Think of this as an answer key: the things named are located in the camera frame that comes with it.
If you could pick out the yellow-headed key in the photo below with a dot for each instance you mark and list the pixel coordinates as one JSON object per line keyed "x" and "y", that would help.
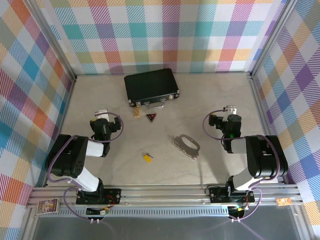
{"x": 147, "y": 158}

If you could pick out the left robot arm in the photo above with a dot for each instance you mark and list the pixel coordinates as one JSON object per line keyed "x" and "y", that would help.
{"x": 67, "y": 155}

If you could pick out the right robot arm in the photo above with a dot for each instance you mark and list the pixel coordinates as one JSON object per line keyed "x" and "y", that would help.
{"x": 267, "y": 155}

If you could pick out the small wooden tag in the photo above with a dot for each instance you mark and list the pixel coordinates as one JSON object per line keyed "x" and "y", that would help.
{"x": 136, "y": 113}

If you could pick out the black triangular badge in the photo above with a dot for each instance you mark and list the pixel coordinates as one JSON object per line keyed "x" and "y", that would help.
{"x": 151, "y": 117}

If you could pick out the black briefcase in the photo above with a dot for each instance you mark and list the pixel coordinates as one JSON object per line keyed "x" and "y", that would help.
{"x": 150, "y": 85}

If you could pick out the left small circuit board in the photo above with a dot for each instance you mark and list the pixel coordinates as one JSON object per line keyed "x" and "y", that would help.
{"x": 98, "y": 212}

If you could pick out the small circuit board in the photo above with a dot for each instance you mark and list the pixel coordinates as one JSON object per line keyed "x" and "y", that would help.
{"x": 98, "y": 212}
{"x": 237, "y": 211}

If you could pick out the right small circuit board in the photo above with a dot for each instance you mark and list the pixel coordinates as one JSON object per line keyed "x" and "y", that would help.
{"x": 237, "y": 211}

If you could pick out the small orange card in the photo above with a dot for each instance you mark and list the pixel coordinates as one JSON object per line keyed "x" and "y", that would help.
{"x": 283, "y": 201}

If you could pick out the colourful picture card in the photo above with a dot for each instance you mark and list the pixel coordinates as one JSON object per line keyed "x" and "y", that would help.
{"x": 48, "y": 206}

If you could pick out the grey metal panel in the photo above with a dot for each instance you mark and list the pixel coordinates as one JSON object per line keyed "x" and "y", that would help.
{"x": 162, "y": 230}

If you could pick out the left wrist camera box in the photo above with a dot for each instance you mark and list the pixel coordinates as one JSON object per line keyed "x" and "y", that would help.
{"x": 102, "y": 114}

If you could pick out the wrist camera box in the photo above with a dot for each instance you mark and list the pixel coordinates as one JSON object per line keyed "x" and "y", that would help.
{"x": 102, "y": 114}
{"x": 230, "y": 110}

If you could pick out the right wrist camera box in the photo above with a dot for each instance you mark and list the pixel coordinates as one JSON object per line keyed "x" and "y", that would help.
{"x": 230, "y": 110}

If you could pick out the left aluminium side rail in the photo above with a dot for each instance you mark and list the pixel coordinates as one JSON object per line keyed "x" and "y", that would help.
{"x": 62, "y": 125}

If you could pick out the aluminium side rail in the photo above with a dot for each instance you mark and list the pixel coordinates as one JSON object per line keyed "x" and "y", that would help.
{"x": 62, "y": 125}
{"x": 265, "y": 125}

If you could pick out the right aluminium side rail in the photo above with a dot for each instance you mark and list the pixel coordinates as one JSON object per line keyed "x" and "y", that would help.
{"x": 265, "y": 125}

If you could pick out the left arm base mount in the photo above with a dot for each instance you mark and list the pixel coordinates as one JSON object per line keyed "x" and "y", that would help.
{"x": 112, "y": 196}

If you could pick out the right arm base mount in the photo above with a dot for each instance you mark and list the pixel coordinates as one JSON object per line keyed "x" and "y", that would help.
{"x": 217, "y": 195}

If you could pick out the left aluminium frame post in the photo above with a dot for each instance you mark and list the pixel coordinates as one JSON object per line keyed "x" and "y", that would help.
{"x": 57, "y": 50}

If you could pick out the aluminium frame post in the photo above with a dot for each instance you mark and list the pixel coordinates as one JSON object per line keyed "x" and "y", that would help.
{"x": 271, "y": 37}
{"x": 57, "y": 50}

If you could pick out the aluminium frame rail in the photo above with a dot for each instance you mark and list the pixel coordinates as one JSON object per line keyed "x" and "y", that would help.
{"x": 162, "y": 197}

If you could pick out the right aluminium frame post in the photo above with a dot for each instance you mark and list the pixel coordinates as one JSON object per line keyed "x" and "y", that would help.
{"x": 271, "y": 37}

